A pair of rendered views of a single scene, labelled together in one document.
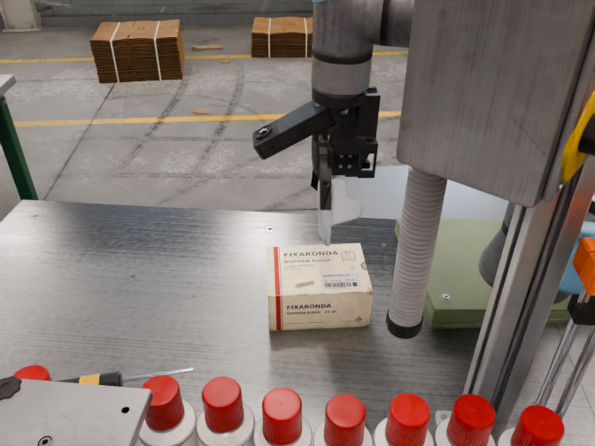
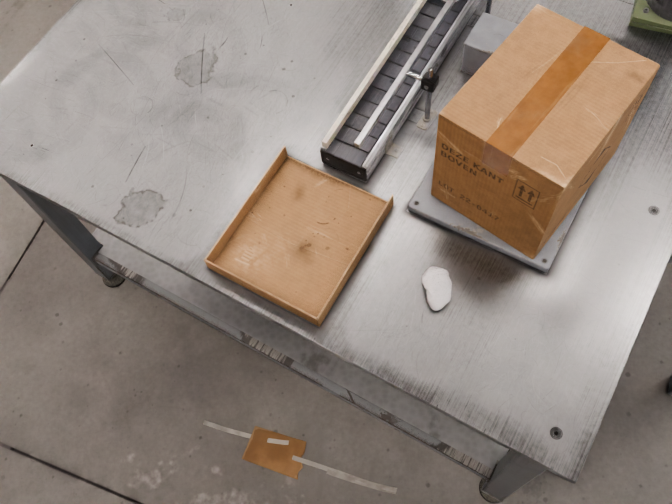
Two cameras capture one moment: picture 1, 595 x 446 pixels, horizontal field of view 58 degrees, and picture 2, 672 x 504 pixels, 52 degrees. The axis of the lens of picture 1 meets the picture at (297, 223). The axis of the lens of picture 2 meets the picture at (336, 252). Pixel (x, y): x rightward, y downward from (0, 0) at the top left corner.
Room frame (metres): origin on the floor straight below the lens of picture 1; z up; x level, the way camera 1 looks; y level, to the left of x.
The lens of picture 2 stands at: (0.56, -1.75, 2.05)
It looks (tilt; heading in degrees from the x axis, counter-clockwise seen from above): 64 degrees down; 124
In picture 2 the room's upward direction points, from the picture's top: 10 degrees counter-clockwise
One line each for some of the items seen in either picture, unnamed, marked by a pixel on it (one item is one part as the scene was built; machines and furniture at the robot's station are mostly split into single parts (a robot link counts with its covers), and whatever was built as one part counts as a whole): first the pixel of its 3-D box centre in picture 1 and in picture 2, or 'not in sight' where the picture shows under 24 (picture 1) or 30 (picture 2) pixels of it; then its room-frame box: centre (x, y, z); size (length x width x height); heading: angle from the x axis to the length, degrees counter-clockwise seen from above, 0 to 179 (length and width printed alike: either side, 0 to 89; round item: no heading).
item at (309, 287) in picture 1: (316, 285); not in sight; (0.66, -0.03, 0.87); 0.16 x 0.12 x 0.07; 94
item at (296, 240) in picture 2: not in sight; (300, 231); (0.16, -1.25, 0.85); 0.30 x 0.26 x 0.04; 85
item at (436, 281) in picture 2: not in sight; (436, 287); (0.45, -1.26, 0.85); 0.08 x 0.07 x 0.04; 85
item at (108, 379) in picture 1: (125, 380); not in sight; (0.49, 0.24, 0.84); 0.20 x 0.03 x 0.03; 102
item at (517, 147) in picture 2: not in sight; (535, 135); (0.52, -0.96, 0.99); 0.30 x 0.24 x 0.27; 75
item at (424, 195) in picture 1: (417, 241); not in sight; (0.37, -0.10, 1.18); 0.04 x 0.04 x 0.21
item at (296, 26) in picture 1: (288, 35); not in sight; (4.82, 0.08, 0.11); 0.65 x 0.54 x 0.22; 91
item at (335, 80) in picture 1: (340, 72); not in sight; (0.66, -0.05, 1.22); 0.08 x 0.08 x 0.05
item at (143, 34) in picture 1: (141, 49); not in sight; (4.25, 1.24, 0.16); 0.65 x 0.54 x 0.32; 98
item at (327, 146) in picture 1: (342, 131); not in sight; (0.66, -0.06, 1.14); 0.09 x 0.08 x 0.12; 94
